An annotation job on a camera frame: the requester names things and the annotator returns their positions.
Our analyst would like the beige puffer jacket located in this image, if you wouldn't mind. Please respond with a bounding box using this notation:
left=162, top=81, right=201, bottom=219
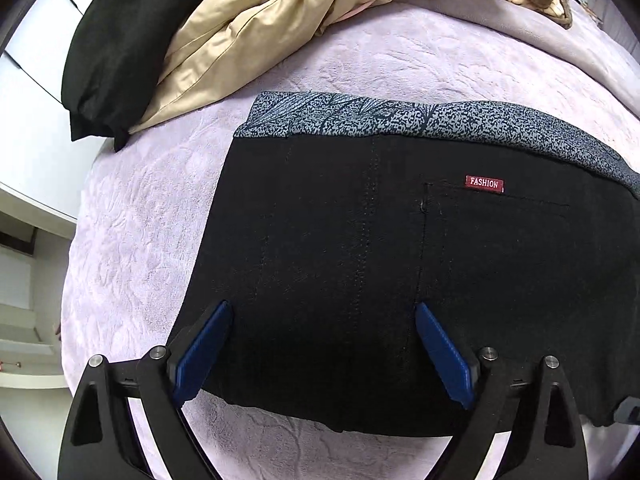
left=129, top=0, right=436, bottom=135

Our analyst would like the black garment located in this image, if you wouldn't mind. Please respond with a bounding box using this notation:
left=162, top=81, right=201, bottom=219
left=61, top=0, right=241, bottom=153

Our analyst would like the lilac embossed fleece blanket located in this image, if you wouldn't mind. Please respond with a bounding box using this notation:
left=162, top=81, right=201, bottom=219
left=60, top=0, right=640, bottom=480

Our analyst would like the plain mauve bed sheet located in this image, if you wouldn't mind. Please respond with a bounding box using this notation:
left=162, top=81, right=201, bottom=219
left=320, top=0, right=640, bottom=96

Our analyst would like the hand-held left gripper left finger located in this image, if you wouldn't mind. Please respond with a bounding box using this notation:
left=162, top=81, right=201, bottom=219
left=56, top=300, right=236, bottom=480

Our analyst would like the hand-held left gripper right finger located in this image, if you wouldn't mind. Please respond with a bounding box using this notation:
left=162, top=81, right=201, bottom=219
left=414, top=302, right=591, bottom=480

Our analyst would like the white open shelf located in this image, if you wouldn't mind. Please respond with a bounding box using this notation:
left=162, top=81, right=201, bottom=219
left=0, top=185, right=78, bottom=391

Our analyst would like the black pants patterned grey waistband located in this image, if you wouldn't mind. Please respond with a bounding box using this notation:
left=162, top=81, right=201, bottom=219
left=197, top=90, right=640, bottom=436

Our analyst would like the white wardrobe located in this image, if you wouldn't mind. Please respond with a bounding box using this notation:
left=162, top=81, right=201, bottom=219
left=0, top=0, right=126, bottom=221

